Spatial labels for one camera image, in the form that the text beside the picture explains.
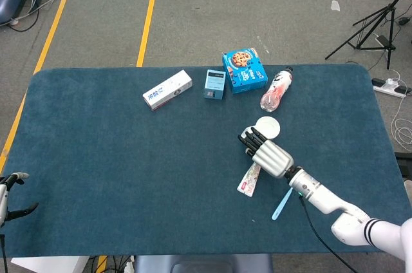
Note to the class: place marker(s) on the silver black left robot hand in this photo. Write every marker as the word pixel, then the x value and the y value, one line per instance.
pixel 4 199

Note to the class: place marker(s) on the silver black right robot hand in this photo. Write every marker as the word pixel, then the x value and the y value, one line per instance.
pixel 272 158

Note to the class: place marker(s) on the white flat box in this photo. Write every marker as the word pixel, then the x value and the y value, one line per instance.
pixel 48 265

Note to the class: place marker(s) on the small blue carton box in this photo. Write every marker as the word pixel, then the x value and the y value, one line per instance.
pixel 214 84

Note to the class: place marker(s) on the smartphone on floor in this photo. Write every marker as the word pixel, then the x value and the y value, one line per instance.
pixel 383 40

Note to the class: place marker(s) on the blue padded seat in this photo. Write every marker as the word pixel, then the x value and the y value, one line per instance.
pixel 199 263

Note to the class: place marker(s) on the black equipment piece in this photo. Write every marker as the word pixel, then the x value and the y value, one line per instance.
pixel 406 163

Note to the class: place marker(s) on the light blue toothbrush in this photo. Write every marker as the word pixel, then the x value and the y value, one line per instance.
pixel 280 207

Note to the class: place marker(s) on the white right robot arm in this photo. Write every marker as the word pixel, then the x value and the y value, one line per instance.
pixel 325 200

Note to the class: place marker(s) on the blue cookie box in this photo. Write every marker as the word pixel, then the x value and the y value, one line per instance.
pixel 244 71

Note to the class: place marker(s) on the blue felt table mat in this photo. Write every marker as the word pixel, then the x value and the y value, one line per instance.
pixel 96 157

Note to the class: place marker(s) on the white paper scrap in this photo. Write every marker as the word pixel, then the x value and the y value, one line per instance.
pixel 335 5

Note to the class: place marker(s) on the floral print toothpaste tube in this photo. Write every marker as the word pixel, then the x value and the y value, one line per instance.
pixel 248 183

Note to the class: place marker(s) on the pink drink bottle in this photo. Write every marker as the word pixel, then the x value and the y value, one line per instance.
pixel 277 89

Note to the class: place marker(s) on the small black power adapter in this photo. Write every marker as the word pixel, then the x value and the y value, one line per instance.
pixel 404 21

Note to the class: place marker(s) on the white power strip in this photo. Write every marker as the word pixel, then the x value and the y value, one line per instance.
pixel 386 88

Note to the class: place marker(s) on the black tripod stand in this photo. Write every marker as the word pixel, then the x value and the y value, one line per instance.
pixel 393 28

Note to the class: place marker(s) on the long white toothpaste box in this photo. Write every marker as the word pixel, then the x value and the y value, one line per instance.
pixel 167 90

